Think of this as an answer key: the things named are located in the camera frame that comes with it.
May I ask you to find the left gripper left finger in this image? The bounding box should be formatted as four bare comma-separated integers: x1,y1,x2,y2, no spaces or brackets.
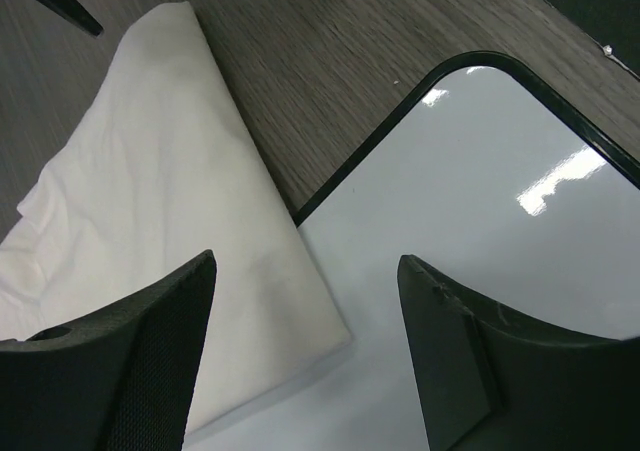
1,250,216,450

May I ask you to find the white folding board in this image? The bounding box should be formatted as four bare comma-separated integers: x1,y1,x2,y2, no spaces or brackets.
187,52,639,450

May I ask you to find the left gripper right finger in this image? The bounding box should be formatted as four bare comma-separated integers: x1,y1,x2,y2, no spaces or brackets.
397,255,639,450

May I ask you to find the white t shirt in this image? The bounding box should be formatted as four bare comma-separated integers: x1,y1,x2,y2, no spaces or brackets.
1,2,351,432

